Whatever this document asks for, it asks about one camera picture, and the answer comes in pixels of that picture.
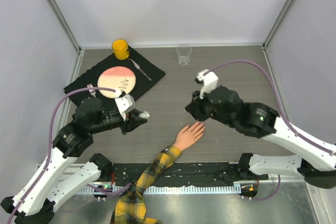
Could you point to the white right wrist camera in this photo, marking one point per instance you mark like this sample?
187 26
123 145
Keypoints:
208 80

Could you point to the clear plastic cup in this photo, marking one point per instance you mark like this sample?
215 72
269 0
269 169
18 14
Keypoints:
183 54

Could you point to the black cloth placemat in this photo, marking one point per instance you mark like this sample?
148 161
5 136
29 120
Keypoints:
142 85

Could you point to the silver fork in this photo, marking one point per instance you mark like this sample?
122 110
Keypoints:
91 90

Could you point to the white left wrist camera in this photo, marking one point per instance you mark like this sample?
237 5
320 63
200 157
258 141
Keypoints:
125 103

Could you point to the mannequin hand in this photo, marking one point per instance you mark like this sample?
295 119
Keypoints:
189 135

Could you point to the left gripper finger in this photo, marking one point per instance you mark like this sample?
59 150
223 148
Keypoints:
135 123
136 114

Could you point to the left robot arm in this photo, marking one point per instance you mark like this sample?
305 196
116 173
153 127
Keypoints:
38 201

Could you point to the clear nail polish bottle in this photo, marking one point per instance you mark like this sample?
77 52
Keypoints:
144 115

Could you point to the white slotted cable duct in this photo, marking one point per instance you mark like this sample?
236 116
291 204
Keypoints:
235 189

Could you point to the silver table knife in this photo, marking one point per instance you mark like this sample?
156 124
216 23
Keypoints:
139 68

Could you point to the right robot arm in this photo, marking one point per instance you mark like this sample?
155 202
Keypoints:
312 159

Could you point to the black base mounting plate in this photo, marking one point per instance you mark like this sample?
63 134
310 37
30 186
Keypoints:
227 171

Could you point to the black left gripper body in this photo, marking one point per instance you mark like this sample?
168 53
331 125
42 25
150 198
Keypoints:
127 125

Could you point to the pink round plate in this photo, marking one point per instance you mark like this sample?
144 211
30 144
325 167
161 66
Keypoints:
119 78

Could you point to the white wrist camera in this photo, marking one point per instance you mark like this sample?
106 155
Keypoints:
125 103
208 80

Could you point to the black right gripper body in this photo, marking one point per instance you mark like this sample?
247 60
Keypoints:
203 106

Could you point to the yellow plaid sleeve forearm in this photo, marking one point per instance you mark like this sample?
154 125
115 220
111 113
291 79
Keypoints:
130 207

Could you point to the yellow mug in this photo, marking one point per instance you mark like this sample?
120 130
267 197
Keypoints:
121 49

